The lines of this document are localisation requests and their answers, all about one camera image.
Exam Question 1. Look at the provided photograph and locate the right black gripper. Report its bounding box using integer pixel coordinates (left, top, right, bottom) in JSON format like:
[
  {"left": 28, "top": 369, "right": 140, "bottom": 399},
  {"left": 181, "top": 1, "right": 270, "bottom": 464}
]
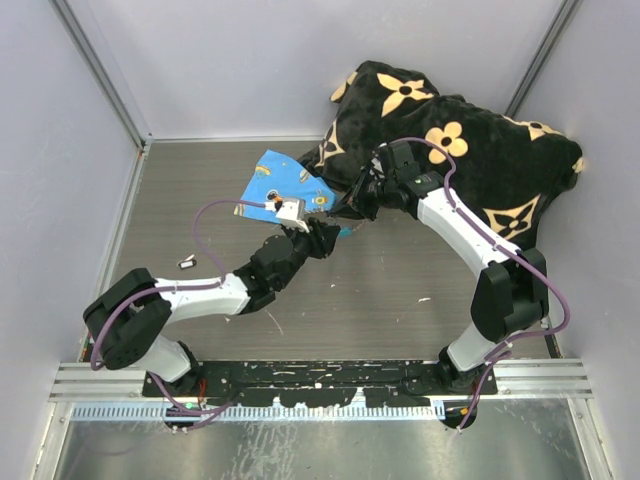
[{"left": 329, "top": 167, "right": 396, "bottom": 223}]

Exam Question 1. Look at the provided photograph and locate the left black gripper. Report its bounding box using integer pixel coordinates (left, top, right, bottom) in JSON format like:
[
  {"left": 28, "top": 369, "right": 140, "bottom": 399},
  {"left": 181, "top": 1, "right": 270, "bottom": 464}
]
[{"left": 275, "top": 216, "right": 338, "bottom": 289}]

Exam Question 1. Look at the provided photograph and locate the white blue large keyring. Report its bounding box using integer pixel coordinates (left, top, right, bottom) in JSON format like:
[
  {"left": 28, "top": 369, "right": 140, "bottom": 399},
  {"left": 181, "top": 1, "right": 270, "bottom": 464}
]
[{"left": 309, "top": 212, "right": 369, "bottom": 238}]

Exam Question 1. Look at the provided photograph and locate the black key tag with key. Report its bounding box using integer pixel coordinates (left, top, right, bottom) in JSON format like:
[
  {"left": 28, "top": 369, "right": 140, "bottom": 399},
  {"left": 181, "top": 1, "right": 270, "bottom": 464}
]
[{"left": 178, "top": 255, "right": 197, "bottom": 270}]

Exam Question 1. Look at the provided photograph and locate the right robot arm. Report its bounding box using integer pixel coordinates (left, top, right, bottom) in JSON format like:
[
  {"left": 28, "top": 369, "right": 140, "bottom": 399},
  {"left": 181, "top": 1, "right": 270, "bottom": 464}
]
[{"left": 330, "top": 138, "right": 549, "bottom": 394}]

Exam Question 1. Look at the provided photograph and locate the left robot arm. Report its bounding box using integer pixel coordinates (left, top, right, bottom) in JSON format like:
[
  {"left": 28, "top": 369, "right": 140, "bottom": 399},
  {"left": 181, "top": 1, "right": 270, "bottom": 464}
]
[{"left": 83, "top": 218, "right": 340, "bottom": 396}]

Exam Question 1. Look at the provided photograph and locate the blue space print cloth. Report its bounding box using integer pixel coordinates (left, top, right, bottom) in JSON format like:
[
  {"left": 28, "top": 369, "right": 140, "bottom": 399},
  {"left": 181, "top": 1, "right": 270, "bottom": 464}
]
[{"left": 234, "top": 150, "right": 336, "bottom": 223}]

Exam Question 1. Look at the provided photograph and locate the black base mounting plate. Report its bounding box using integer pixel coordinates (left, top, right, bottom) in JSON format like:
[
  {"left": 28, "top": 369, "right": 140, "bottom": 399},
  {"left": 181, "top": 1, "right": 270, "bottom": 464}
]
[{"left": 142, "top": 359, "right": 500, "bottom": 409}]

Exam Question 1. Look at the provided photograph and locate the black floral plush pillow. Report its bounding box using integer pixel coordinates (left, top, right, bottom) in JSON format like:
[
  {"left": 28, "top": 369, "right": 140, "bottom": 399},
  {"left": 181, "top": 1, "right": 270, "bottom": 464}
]
[{"left": 298, "top": 60, "right": 584, "bottom": 250}]

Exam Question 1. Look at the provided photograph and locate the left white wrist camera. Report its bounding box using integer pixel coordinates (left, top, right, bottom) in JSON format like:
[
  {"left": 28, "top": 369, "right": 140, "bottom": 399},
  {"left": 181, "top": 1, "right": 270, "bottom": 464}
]
[{"left": 264, "top": 197, "right": 310, "bottom": 233}]

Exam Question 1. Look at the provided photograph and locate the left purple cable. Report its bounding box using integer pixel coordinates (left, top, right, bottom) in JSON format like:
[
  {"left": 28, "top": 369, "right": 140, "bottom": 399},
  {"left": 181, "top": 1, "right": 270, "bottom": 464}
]
[{"left": 89, "top": 199, "right": 274, "bottom": 431}]

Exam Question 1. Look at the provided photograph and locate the purple cable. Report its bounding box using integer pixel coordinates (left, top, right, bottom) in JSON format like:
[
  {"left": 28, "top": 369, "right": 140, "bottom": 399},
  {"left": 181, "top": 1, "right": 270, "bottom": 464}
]
[
  {"left": 89, "top": 199, "right": 274, "bottom": 431},
  {"left": 399, "top": 137, "right": 572, "bottom": 435}
]

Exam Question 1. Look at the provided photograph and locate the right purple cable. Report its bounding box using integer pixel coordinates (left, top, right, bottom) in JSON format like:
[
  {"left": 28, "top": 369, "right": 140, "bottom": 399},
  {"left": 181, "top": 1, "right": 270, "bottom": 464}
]
[{"left": 399, "top": 137, "right": 572, "bottom": 435}]

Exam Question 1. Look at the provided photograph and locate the slotted cable duct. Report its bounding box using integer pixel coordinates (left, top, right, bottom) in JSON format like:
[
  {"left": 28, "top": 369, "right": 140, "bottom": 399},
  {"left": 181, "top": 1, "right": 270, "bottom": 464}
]
[{"left": 70, "top": 401, "right": 445, "bottom": 423}]

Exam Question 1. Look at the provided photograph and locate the aluminium frame rail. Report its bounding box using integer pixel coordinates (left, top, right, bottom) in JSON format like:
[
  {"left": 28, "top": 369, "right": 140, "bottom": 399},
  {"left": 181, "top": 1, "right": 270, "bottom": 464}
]
[{"left": 48, "top": 359, "right": 592, "bottom": 403}]

